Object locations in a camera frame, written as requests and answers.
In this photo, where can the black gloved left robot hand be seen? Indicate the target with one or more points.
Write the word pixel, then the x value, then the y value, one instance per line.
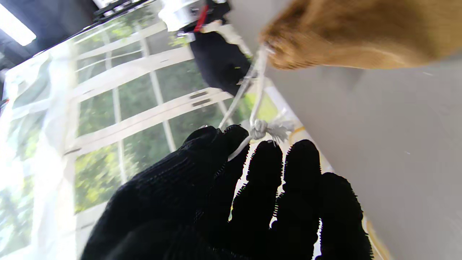
pixel 216 202

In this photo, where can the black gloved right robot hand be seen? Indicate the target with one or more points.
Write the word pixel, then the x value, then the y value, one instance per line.
pixel 220 61

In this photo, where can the white french double door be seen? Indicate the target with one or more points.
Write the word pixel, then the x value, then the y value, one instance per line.
pixel 144 108

